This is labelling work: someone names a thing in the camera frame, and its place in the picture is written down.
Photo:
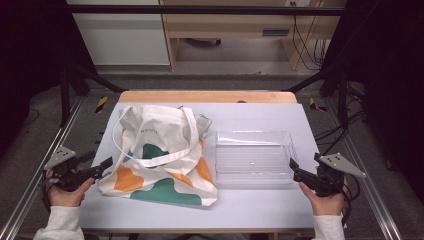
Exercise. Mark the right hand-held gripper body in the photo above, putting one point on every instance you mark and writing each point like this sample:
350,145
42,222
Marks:
333,166

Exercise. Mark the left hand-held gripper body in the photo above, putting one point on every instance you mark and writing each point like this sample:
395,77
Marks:
61,156

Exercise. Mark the clear plastic box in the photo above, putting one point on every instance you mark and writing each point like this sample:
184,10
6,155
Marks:
253,160

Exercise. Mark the white tote bag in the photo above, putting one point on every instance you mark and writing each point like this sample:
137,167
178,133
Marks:
160,130

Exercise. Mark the person's right hand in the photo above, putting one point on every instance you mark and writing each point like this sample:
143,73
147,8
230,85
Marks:
326,205

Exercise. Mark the person's left hand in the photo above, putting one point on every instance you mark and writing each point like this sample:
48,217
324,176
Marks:
68,198

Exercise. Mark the yellow black tape strip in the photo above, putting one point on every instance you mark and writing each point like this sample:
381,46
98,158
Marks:
101,104
315,106

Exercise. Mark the black metal stand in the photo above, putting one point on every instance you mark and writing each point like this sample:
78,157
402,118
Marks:
342,100
65,96

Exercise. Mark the pale grey table mat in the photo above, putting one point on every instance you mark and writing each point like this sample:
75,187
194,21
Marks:
260,115

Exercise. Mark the black curtain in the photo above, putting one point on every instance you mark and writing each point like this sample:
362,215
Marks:
30,66
390,83

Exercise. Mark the wooden table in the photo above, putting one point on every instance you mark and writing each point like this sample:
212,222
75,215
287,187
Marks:
206,96

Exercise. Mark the white cabinet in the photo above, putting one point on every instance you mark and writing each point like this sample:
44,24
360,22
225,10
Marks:
123,43

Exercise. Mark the light wooden desk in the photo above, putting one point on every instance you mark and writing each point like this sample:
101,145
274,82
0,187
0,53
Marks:
226,25

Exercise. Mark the aluminium floor rail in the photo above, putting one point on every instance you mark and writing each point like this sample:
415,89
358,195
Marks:
373,196
50,150

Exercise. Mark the black horizontal frame bar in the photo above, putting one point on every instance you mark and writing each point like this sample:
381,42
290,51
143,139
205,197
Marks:
200,10

